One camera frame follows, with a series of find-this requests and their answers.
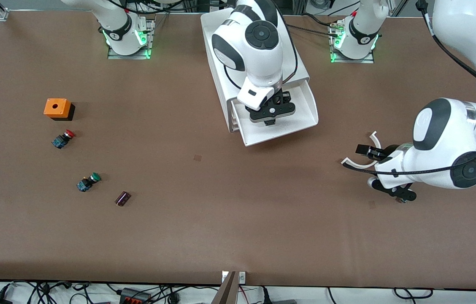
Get green push button switch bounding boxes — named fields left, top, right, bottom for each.
left=76, top=172, right=102, bottom=193

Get white drawer cabinet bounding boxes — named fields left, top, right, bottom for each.
left=200, top=8, right=311, bottom=133

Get red push button switch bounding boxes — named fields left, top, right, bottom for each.
left=51, top=130, right=76, bottom=149

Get orange button enclosure box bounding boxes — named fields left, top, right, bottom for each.
left=43, top=98, right=76, bottom=122

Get black table cable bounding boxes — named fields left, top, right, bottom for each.
left=284, top=22, right=336, bottom=38

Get white curved plastic strip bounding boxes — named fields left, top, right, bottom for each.
left=341, top=131, right=380, bottom=169

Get black power strip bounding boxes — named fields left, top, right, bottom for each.
left=119, top=288, right=153, bottom=304

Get grey camera support post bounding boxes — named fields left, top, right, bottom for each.
left=211, top=271, right=241, bottom=304

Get black looped cable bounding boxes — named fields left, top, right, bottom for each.
left=393, top=288, right=434, bottom=300

